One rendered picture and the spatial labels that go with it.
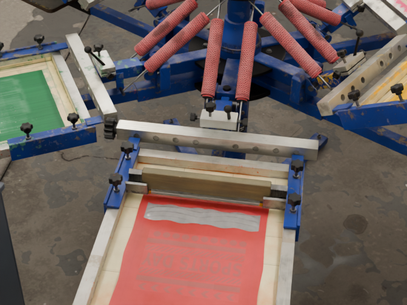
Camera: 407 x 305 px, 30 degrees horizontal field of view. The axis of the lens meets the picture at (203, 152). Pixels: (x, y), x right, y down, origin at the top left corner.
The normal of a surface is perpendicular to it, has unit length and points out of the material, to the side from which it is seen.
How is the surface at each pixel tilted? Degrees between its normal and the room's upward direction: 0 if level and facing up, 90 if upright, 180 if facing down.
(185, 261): 0
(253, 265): 0
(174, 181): 90
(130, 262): 0
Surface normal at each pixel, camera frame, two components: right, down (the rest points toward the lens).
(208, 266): 0.01, -0.77
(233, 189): -0.15, 0.63
